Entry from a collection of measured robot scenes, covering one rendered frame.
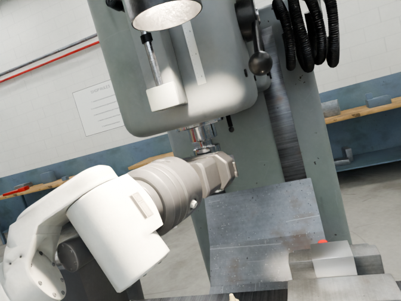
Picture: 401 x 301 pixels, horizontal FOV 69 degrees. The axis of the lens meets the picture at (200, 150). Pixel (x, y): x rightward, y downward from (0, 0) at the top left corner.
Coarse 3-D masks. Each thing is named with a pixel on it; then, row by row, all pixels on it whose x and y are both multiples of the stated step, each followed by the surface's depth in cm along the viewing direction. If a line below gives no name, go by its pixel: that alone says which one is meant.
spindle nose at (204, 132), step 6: (204, 126) 48; (210, 126) 48; (192, 132) 48; (198, 132) 48; (204, 132) 48; (210, 132) 48; (216, 132) 50; (192, 138) 49; (198, 138) 48; (204, 138) 48; (210, 138) 48
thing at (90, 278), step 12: (60, 264) 60; (96, 264) 62; (72, 276) 58; (84, 276) 58; (96, 276) 61; (72, 288) 58; (84, 288) 58; (96, 288) 61; (108, 288) 64; (60, 300) 60; (72, 300) 59; (84, 300) 58; (96, 300) 60; (108, 300) 63; (120, 300) 67
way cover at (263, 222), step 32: (256, 192) 87; (288, 192) 83; (224, 224) 88; (256, 224) 84; (288, 224) 81; (320, 224) 78; (224, 256) 84; (256, 256) 80; (224, 288) 78; (256, 288) 75
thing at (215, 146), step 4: (212, 144) 50; (216, 144) 49; (196, 148) 50; (200, 148) 49; (204, 148) 48; (208, 148) 48; (212, 148) 48; (216, 148) 49; (196, 152) 49; (200, 152) 49; (204, 152) 48; (208, 152) 48
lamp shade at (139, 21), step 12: (132, 0) 26; (144, 0) 26; (156, 0) 25; (168, 0) 25; (180, 0) 26; (192, 0) 27; (132, 12) 27; (144, 12) 31; (156, 12) 32; (168, 12) 32; (180, 12) 32; (192, 12) 31; (132, 24) 29; (144, 24) 31; (156, 24) 32; (168, 24) 32
